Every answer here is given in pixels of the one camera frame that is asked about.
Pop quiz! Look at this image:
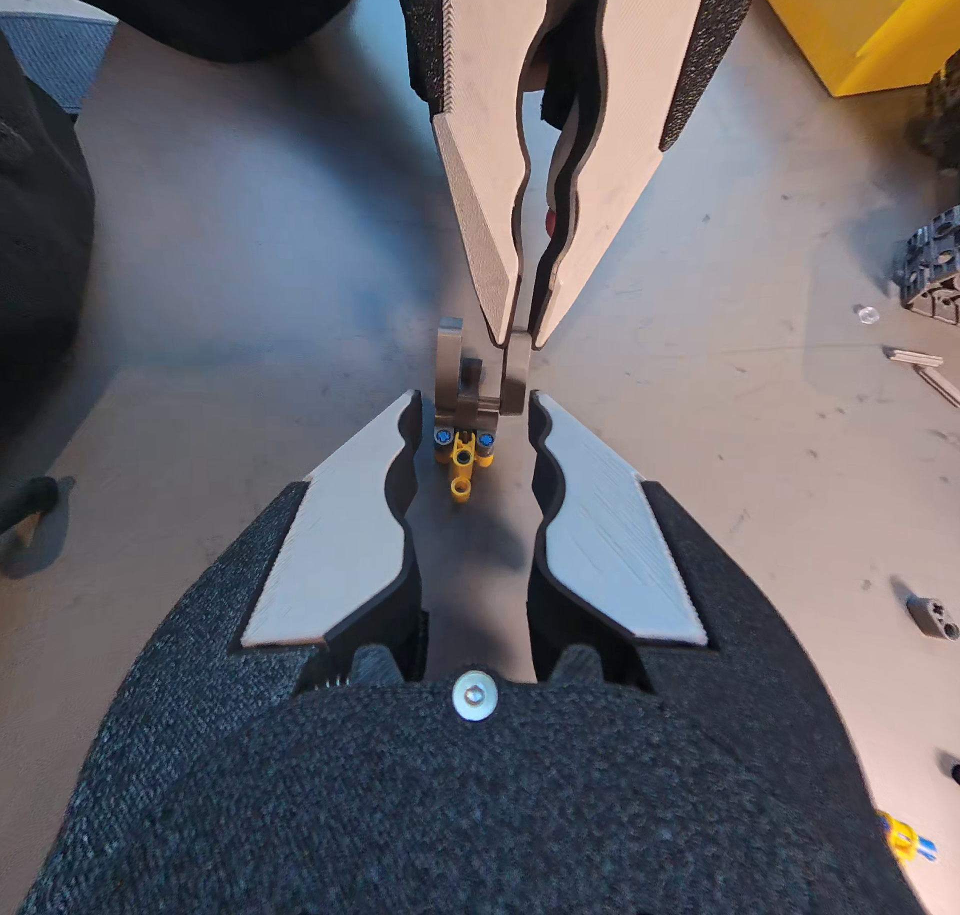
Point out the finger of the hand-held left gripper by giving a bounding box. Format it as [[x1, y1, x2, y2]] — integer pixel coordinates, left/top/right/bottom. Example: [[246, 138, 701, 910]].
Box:
[[432, 0, 555, 348], [527, 0, 719, 351]]

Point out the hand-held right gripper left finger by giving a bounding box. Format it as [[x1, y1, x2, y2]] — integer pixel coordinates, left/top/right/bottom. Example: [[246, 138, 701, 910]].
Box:
[[238, 388, 426, 650]]

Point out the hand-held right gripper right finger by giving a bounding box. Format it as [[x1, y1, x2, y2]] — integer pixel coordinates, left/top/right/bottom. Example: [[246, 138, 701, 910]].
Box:
[[527, 388, 711, 646]]

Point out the yellow plastic parts bin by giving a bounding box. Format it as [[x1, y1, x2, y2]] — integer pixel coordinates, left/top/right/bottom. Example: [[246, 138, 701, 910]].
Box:
[[759, 0, 960, 99]]

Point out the grey yellow toy brick assembly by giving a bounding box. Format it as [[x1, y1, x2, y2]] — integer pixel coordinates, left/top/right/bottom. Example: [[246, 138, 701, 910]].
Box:
[[433, 317, 534, 504]]

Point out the yellow toy brick cylinder assembly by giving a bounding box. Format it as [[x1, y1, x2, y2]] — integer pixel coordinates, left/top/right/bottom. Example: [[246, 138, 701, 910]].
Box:
[[873, 808, 940, 867]]

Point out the person's left forearm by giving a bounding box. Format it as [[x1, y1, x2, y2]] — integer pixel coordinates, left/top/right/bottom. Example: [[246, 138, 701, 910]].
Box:
[[26, 0, 361, 63]]

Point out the grey desk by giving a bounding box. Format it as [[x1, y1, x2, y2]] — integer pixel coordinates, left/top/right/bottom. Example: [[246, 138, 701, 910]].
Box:
[[0, 0, 960, 915]]

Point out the tracked toy brick vehicle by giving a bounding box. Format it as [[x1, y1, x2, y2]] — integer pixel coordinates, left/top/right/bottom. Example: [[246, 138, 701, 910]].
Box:
[[892, 48, 960, 327]]

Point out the small grey toy brick connector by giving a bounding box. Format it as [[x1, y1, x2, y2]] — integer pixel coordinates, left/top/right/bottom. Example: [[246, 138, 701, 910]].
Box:
[[906, 594, 960, 642]]

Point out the grey woven chair seat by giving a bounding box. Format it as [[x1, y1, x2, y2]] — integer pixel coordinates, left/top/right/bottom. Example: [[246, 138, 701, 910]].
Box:
[[0, 13, 115, 115]]

